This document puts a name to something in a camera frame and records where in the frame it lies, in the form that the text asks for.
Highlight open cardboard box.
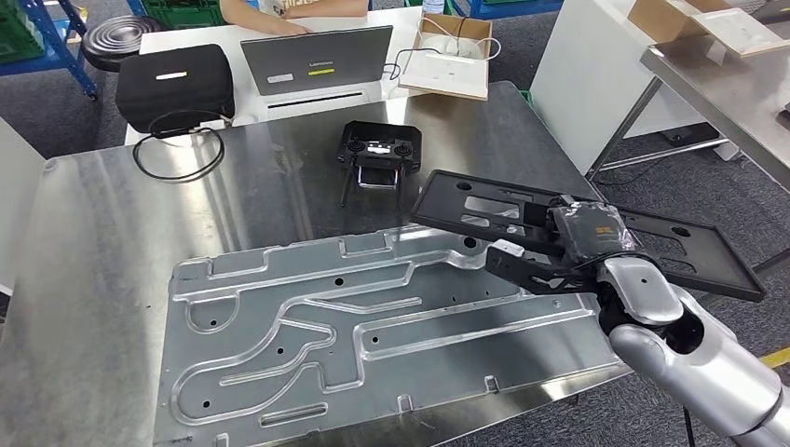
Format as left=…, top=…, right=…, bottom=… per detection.
left=626, top=0, right=790, bottom=60

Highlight black laptop cable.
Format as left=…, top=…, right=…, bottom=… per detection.
left=382, top=47, right=443, bottom=83

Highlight tan cardboard board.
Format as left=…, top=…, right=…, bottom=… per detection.
left=398, top=13, right=494, bottom=102

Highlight black plastic plate part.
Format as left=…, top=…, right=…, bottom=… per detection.
left=410, top=169, right=767, bottom=304

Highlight black cable loop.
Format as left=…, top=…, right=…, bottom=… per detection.
left=130, top=109, right=226, bottom=184

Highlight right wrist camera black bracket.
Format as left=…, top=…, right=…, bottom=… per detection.
left=484, top=238, right=609, bottom=297

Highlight white desk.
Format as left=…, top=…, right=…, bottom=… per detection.
left=123, top=6, right=427, bottom=146

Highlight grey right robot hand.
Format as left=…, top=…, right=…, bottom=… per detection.
left=546, top=194, right=641, bottom=264

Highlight green mat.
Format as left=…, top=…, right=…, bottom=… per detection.
left=0, top=0, right=46, bottom=66

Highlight stamped sheet metal panel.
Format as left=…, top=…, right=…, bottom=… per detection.
left=153, top=224, right=624, bottom=447

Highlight blue metal frame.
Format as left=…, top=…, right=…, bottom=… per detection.
left=0, top=0, right=100, bottom=100
left=450, top=0, right=564, bottom=20

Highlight dark round stacked discs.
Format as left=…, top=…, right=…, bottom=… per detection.
left=81, top=15, right=165, bottom=74

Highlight white cable coil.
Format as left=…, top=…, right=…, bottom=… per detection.
left=419, top=17, right=502, bottom=63

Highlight black handheld device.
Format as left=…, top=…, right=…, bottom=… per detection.
left=337, top=120, right=425, bottom=208

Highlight stainless steel workbench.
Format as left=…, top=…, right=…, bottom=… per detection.
left=586, top=31, right=790, bottom=193
left=0, top=80, right=633, bottom=447

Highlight grey equipment case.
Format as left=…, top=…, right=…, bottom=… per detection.
left=238, top=24, right=395, bottom=99

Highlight person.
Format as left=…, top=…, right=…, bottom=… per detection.
left=219, top=0, right=370, bottom=37

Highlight green plastic crate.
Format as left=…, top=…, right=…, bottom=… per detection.
left=140, top=0, right=226, bottom=31

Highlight black floor device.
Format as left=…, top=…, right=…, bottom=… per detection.
left=660, top=123, right=721, bottom=148

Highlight black carry case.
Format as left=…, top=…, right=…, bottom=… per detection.
left=115, top=43, right=237, bottom=135

